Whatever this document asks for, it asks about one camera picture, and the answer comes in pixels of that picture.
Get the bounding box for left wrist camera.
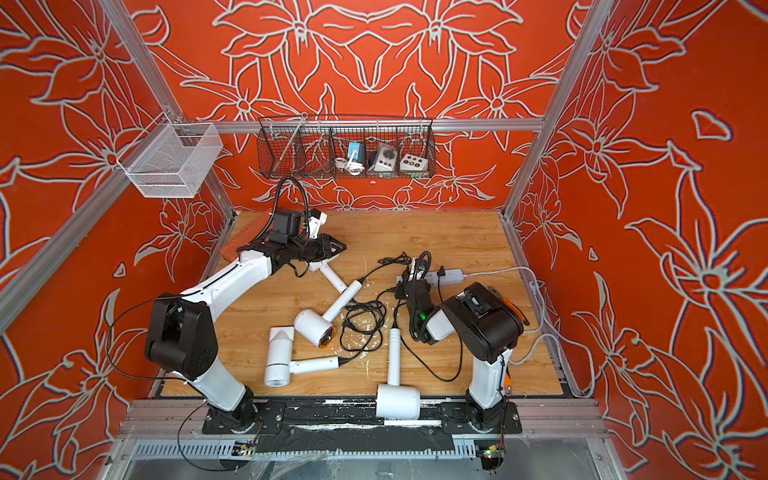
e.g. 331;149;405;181
308;209;327;240

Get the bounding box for white hair dryer back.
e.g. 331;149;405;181
309;260;347;293

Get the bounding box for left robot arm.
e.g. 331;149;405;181
145;209;359;428

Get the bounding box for white socket cube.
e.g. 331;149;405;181
399;154;428;175

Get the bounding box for clear plastic wall bin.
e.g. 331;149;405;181
116;112;223;199

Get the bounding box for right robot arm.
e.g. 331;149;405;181
402;280;527;430

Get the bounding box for orange plastic tool case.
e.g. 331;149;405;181
220;212;271;262

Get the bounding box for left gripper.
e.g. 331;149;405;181
288;235;347;261

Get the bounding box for white hair dryer front right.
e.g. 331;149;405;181
375;327;421;420

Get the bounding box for aluminium frame post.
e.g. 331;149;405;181
99;0;186;123

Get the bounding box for black dryer power cables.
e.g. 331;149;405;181
338;251;464;383

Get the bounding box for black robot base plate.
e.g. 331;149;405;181
202;397;523;436

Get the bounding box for white hair dryer middle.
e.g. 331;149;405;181
293;280;362;348

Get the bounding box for black wire wall basket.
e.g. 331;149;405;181
257;114;437;180

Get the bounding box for blue small box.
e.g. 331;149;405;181
346;142;365;164

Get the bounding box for white hair dryer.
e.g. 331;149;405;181
264;327;340;388
309;260;347;293
375;327;421;420
293;280;362;348

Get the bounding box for white adapter box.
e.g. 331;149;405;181
373;145;398;173

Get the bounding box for white power strip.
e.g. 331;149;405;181
418;269;465;287

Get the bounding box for white hair dryer front left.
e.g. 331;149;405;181
264;327;340;388

